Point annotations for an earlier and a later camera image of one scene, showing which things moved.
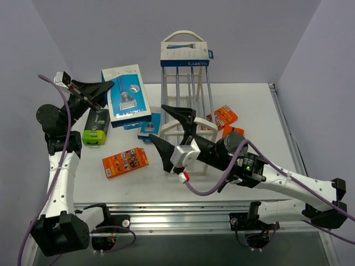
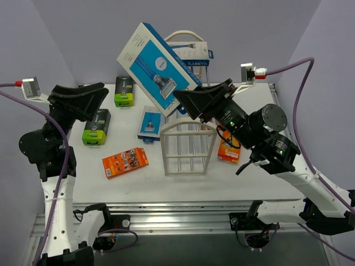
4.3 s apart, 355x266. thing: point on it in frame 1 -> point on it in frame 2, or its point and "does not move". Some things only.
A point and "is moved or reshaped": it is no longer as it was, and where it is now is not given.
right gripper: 184,142 -> 215,102
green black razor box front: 95,131 does not move
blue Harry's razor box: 127,99 -> 158,73
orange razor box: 125,162 does not move
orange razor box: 223,117 is moved or reshaped
